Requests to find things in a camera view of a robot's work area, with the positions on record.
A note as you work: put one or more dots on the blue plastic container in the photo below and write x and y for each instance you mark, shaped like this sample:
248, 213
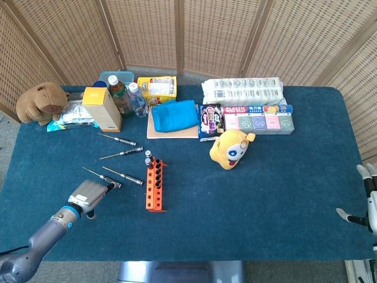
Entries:
126, 77

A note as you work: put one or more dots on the silver foil wipes pack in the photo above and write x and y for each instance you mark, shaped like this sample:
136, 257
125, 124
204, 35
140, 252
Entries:
73, 115

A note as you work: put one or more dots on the tall yellow carton box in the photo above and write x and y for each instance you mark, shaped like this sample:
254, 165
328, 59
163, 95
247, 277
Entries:
103, 115

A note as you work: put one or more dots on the yellow plush toy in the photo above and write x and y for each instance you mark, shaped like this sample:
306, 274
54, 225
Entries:
226, 147

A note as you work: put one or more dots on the brown capybara plush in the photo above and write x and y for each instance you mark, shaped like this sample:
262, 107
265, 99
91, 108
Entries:
38, 103

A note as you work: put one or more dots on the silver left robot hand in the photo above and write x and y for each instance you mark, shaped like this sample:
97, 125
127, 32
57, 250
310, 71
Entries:
87, 196

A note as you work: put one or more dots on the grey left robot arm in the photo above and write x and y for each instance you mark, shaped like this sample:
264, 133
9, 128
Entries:
44, 236

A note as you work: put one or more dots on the blue round lid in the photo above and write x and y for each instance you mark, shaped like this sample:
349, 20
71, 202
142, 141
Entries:
99, 84

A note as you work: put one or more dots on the beige flat board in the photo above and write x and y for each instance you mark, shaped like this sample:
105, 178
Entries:
173, 135

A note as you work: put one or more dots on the yellow snack bag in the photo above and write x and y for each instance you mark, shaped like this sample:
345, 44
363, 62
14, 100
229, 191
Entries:
159, 88

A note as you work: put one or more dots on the blue felt table cover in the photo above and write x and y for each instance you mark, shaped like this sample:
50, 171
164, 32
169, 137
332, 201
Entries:
235, 206

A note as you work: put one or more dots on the white paper roll pack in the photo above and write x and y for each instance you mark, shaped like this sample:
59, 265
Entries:
241, 91

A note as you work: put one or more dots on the clear water bottle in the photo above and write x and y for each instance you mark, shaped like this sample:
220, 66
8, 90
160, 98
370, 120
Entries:
138, 103

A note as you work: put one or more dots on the white metal frame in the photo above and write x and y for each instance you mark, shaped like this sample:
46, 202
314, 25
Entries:
353, 271

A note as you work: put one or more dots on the dark grey precision screwdriver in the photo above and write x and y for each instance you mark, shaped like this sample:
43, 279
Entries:
126, 142

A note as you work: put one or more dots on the blue folded cloth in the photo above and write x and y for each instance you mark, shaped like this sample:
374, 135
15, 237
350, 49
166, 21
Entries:
173, 116

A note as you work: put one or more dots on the colourful plastic case set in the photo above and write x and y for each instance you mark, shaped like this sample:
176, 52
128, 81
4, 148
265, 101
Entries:
259, 123

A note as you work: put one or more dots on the plastic food wrap box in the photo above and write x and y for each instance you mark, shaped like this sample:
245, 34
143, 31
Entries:
235, 110

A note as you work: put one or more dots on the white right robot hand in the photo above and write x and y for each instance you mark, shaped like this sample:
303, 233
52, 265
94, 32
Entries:
372, 206

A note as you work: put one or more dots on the dark blue printed packet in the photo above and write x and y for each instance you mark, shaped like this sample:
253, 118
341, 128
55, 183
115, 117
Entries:
210, 121

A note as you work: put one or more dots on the green tea bottle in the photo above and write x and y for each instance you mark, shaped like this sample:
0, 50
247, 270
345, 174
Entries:
120, 97

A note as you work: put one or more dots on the orange tool rack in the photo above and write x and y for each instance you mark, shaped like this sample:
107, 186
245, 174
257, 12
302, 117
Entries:
150, 200

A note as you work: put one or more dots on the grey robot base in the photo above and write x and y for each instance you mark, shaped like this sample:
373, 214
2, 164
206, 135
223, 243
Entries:
176, 272

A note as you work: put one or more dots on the wicker folding screen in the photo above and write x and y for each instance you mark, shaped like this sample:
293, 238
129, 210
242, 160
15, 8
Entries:
206, 35

